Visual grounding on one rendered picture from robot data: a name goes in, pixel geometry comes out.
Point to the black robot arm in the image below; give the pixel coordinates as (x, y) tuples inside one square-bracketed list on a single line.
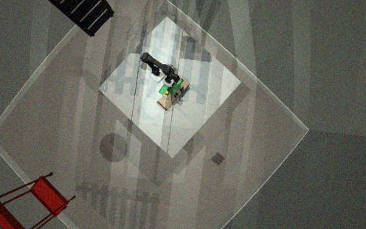
[(147, 58)]

